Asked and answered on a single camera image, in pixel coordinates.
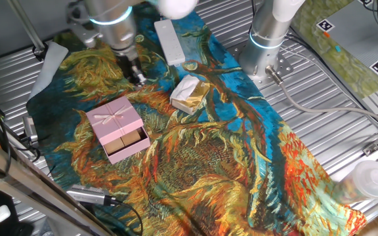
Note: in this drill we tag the small gold box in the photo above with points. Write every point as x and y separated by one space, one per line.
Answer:
114 146
131 137

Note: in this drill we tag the white power strip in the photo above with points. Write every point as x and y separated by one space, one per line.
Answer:
170 42

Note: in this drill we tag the white tissue paper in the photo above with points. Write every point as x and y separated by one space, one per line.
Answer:
184 88

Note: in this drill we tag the white earbud case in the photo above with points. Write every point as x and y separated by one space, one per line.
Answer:
1 213

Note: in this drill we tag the pink inner box drawer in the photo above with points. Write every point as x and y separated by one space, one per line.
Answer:
130 154

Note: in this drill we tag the aluminium frame bar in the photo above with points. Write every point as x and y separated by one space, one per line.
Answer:
28 177

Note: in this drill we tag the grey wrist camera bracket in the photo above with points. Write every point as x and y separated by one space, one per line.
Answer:
79 27

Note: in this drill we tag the sunflower painting cloth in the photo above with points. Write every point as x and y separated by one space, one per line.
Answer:
208 170

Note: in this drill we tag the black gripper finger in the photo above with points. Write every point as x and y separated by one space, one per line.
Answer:
138 76
129 78

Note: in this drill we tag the pink ribboned casing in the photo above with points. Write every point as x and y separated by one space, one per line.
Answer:
110 128

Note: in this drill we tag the gold foil box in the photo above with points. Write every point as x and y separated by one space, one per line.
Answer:
194 98

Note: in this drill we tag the green patterned mat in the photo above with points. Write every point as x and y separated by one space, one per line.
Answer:
327 65

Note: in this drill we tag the small teal block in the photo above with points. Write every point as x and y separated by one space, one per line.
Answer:
338 48

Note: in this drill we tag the clear plastic cup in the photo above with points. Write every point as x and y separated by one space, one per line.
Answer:
369 180

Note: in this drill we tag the grey board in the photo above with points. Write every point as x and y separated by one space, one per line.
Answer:
356 36

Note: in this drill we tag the grey tripod pole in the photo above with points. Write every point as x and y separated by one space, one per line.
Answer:
25 23

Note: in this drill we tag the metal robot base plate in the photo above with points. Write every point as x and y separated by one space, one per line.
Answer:
284 65

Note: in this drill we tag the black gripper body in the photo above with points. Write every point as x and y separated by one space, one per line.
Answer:
125 65

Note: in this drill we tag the small orange block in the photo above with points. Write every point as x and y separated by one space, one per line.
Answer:
326 34

